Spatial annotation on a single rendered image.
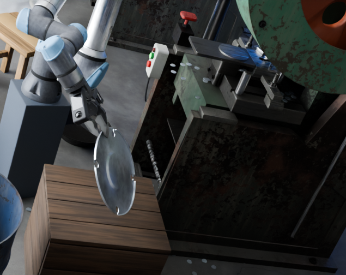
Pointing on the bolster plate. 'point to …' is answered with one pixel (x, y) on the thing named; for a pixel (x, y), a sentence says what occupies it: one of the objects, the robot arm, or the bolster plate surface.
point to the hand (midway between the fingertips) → (103, 136)
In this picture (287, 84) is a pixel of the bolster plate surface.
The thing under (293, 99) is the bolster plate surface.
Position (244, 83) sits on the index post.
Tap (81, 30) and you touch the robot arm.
